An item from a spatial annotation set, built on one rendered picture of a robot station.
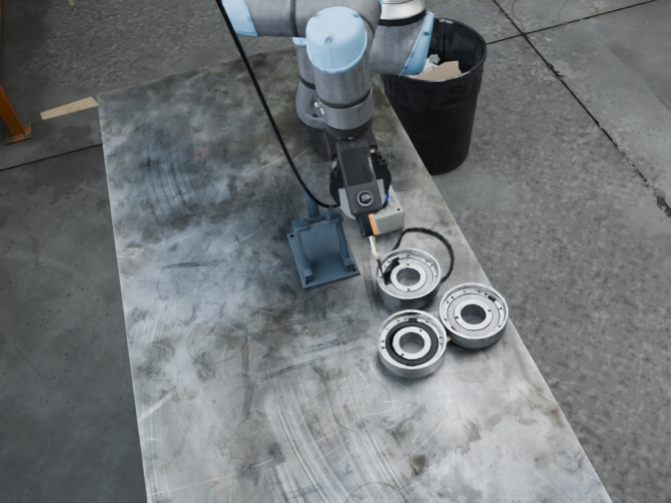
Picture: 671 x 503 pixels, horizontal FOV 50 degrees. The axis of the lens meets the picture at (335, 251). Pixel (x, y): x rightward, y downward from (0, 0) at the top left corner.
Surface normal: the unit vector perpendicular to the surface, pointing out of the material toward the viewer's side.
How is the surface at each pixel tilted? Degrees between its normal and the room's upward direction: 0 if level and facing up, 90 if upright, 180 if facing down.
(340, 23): 4
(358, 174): 33
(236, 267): 0
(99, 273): 0
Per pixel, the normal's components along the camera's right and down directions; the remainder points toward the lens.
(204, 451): -0.09, -0.63
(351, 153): 0.04, -0.13
